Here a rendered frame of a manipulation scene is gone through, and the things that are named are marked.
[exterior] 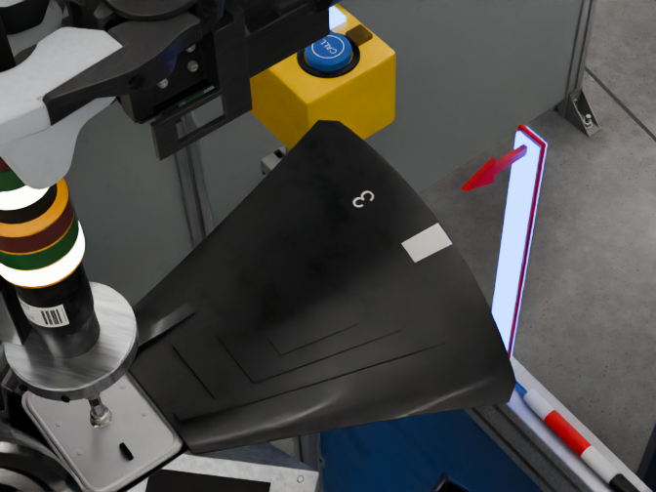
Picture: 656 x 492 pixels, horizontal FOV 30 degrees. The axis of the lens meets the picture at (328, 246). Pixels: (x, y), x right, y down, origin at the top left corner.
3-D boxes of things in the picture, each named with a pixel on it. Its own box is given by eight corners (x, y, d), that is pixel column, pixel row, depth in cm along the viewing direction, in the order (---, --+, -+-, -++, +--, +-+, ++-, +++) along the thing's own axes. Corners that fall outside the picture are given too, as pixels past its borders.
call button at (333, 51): (296, 58, 107) (295, 43, 106) (332, 37, 108) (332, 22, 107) (324, 83, 105) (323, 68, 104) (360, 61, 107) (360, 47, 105)
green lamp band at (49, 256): (-29, 259, 57) (-36, 242, 56) (12, 189, 60) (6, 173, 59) (56, 279, 56) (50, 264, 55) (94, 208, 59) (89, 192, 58)
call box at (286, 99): (212, 86, 119) (199, 3, 111) (295, 40, 123) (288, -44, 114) (311, 184, 111) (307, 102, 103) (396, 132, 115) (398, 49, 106)
